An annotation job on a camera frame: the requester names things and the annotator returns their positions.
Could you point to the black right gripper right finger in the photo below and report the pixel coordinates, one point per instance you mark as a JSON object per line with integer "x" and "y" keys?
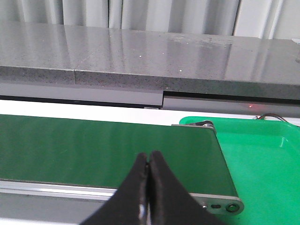
{"x": 170, "y": 202}

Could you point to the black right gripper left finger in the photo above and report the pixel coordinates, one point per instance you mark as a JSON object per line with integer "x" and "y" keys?
{"x": 129, "y": 204}

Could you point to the grey cabinet panel under counter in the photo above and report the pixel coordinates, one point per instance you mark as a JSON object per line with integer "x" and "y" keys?
{"x": 143, "y": 98}

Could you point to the green plastic tray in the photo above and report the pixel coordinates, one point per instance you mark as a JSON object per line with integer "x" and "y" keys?
{"x": 263, "y": 157}

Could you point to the grey granite counter slab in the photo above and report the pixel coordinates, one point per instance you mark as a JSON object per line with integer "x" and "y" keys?
{"x": 83, "y": 57}

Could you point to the aluminium conveyor frame rail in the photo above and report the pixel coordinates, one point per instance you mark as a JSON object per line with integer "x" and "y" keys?
{"x": 58, "y": 191}

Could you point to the white pleated curtain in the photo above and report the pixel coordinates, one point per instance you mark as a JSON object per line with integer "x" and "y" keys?
{"x": 267, "y": 19}

